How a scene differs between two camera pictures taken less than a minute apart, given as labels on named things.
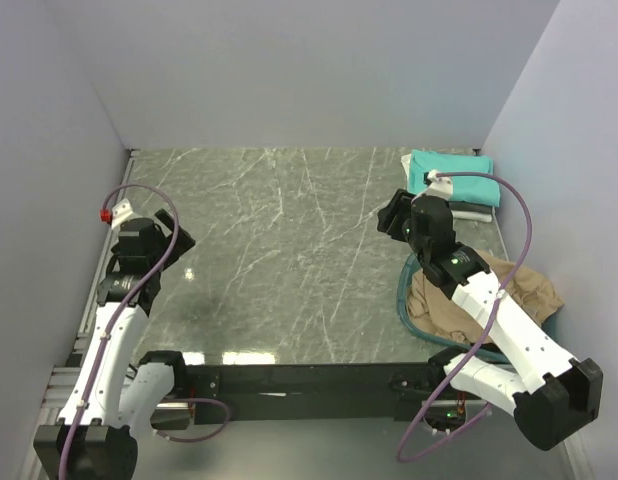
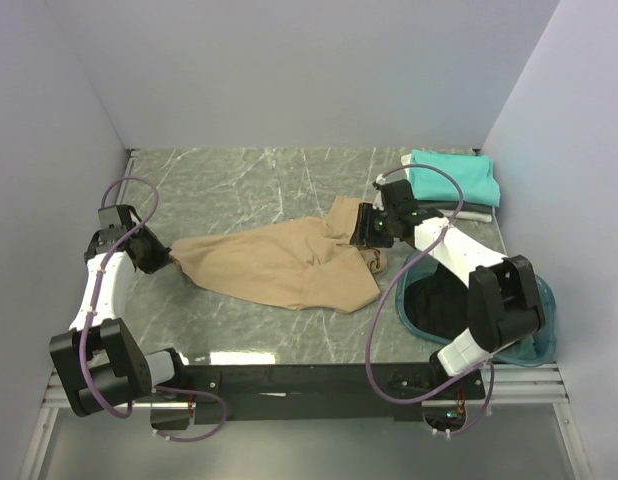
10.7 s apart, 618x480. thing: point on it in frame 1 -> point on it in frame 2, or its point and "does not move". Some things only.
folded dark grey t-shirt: x=470 y=207 does not move
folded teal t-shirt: x=469 y=190 does not move
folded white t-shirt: x=468 y=215 does not move
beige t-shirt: x=528 y=289 -> x=301 y=264
